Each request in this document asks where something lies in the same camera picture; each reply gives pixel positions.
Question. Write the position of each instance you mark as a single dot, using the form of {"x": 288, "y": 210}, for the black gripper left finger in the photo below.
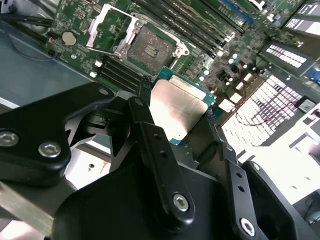
{"x": 37, "y": 120}

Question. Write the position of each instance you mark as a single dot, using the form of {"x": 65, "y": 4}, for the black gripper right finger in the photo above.
{"x": 235, "y": 192}

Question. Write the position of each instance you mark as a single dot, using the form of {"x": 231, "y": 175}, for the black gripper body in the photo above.
{"x": 112, "y": 205}

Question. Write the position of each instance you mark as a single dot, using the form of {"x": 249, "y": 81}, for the silver square CPU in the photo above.
{"x": 175, "y": 105}

